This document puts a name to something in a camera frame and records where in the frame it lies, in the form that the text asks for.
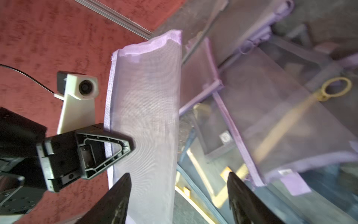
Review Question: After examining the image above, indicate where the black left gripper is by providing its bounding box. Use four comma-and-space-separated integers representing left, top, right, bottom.
36, 123, 133, 193

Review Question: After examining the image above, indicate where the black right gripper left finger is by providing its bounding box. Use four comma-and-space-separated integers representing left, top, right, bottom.
76, 173, 131, 224

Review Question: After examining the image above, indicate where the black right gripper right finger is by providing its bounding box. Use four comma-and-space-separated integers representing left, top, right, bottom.
227, 172, 283, 224

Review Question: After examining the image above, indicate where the purple mesh pencil pouch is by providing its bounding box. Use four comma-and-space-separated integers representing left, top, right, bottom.
104, 29, 182, 224

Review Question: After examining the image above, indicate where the grey blue mesh pouch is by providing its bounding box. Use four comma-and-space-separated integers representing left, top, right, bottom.
178, 98, 358, 224

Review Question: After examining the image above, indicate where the yellow trimmed mesh pouch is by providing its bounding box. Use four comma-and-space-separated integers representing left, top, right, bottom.
174, 77, 353, 224

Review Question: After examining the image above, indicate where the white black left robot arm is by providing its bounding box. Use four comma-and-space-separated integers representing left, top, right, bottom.
1, 108, 133, 216

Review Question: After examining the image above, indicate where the small purple mesh pouch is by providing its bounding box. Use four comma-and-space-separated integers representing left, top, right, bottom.
179, 37, 223, 116

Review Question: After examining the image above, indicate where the aluminium left corner post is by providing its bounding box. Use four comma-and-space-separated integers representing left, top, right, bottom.
75, 0, 153, 40

